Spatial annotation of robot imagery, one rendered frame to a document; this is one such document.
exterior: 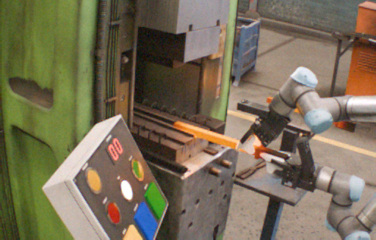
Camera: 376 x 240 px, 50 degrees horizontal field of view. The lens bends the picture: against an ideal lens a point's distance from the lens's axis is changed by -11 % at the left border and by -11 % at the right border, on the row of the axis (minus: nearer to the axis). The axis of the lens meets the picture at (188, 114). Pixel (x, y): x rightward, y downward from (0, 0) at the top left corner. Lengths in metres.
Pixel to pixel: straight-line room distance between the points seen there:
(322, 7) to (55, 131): 8.01
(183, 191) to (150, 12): 0.58
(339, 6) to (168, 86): 7.31
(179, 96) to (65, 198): 1.06
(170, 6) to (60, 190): 0.66
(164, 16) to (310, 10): 7.87
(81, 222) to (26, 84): 0.74
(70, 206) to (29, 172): 0.82
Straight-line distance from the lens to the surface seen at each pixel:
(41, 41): 1.42
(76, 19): 1.19
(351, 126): 1.93
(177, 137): 1.52
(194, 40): 1.38
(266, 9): 9.38
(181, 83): 1.82
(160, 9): 1.32
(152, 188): 1.14
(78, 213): 0.89
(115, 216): 0.95
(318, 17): 9.07
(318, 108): 1.24
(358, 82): 4.93
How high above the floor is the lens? 1.64
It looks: 22 degrees down
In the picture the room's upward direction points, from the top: 5 degrees clockwise
